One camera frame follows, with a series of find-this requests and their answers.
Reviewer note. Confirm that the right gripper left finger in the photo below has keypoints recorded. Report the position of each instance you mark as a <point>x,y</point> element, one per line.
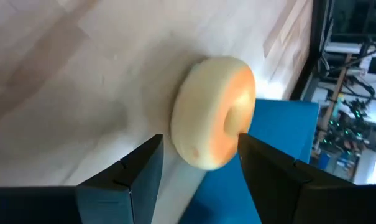
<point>119,193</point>

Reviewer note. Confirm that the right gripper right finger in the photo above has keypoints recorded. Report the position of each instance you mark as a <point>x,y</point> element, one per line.
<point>284,193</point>

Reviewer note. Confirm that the yellow sponge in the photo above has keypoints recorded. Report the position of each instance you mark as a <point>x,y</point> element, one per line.
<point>203,109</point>

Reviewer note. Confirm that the black aluminium table frame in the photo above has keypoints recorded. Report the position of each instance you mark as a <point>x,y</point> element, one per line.
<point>315,31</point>

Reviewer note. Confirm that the blue plastic bin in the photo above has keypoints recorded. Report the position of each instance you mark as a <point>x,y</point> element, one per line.
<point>277,124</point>

